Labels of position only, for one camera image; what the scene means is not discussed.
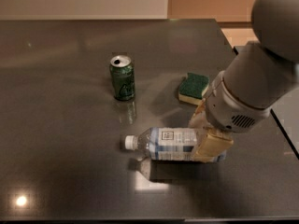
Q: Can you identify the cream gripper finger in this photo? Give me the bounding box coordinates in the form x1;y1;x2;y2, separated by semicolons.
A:
188;100;207;129
191;127;234;162

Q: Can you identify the blue label plastic water bottle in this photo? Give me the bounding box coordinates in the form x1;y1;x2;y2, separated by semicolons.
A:
124;127;226;163

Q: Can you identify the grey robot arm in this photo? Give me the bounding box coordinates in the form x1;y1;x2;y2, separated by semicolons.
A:
189;0;299;162

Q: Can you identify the green soda can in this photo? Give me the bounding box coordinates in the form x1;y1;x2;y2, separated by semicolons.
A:
109;55;135;101

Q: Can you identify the green and yellow sponge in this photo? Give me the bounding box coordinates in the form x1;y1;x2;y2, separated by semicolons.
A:
178;73;209;105

